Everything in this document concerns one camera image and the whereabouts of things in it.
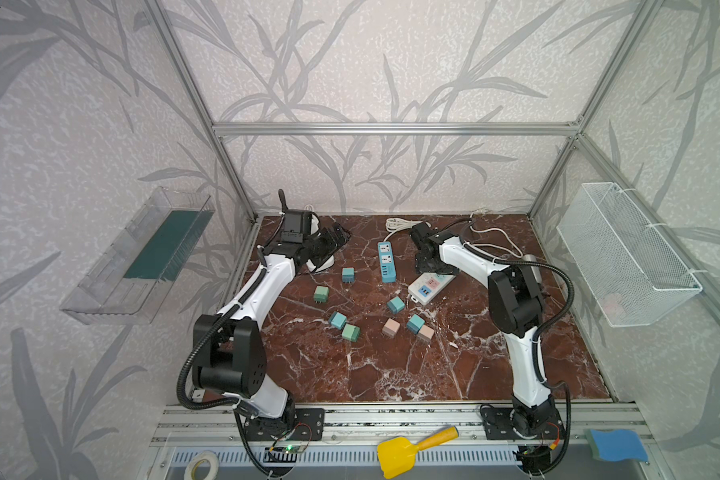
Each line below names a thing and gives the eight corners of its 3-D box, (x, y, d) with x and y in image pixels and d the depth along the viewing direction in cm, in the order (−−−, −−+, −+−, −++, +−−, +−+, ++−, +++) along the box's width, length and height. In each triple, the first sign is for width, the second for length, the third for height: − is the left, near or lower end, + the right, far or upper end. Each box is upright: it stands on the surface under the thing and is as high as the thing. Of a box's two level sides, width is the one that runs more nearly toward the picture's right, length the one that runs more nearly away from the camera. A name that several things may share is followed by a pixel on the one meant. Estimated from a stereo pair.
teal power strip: (381, 284, 103) (382, 279, 100) (377, 246, 113) (377, 241, 111) (396, 282, 103) (397, 278, 100) (390, 245, 113) (390, 240, 111)
